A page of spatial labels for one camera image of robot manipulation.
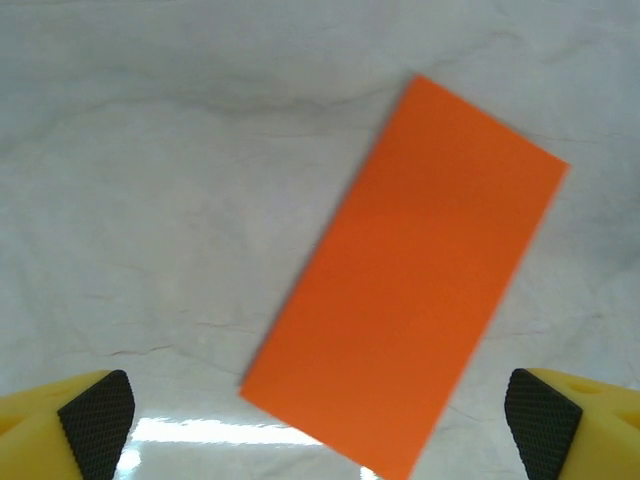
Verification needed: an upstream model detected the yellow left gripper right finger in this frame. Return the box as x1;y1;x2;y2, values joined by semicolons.
504;367;640;480

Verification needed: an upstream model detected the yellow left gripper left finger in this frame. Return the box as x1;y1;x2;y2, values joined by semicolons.
0;368;136;480

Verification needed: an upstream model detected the orange paper sheet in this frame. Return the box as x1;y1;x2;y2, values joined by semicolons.
238;73;571;480

